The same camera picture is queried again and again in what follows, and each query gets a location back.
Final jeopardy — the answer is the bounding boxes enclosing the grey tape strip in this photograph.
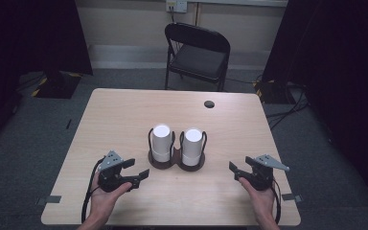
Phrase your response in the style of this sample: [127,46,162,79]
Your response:
[35,195,62,206]
[281,193,304,204]

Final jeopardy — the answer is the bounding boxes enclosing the white wall socket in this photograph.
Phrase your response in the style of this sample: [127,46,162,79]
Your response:
[165,0,189,14]

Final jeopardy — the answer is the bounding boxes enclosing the dark curtain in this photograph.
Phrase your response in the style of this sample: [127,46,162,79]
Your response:
[261,0,368,209]
[0,0,94,151]

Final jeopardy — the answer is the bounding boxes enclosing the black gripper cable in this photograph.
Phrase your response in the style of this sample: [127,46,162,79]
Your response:
[269,177,283,225]
[80,157,105,224]

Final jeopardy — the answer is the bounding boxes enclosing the person's left hand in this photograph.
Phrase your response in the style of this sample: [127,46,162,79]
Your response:
[89,172,134,222]

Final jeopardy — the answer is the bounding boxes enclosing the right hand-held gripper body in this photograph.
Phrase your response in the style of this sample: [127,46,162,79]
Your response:
[244,153,291,192]

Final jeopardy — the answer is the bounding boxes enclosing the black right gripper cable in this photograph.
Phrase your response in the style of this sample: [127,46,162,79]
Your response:
[269,177,283,225]

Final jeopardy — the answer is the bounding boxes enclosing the person's right hand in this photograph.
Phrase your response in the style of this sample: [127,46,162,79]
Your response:
[238,176,276,222]

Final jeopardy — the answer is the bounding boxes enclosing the black stand base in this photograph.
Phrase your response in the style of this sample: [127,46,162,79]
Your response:
[31,70,83,100]
[254,79,289,105]

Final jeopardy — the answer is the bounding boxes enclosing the black folding chair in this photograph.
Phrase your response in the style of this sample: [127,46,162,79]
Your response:
[164,21,232,93]

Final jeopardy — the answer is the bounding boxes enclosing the stack of white paper cups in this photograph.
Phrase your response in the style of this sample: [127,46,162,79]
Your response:
[150,124,173,164]
[181,127,204,168]

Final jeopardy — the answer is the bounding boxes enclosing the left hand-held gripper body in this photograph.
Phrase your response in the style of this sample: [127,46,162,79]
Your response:
[97,149,134,194]

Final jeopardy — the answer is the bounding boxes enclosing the black wire double cup holder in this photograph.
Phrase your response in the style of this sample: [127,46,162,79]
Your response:
[147,126,208,173]

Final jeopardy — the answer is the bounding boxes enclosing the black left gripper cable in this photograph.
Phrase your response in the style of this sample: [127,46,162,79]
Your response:
[80,157,105,224]

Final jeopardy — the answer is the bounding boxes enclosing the black floor cables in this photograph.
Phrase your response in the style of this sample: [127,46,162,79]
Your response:
[265,81,311,130]

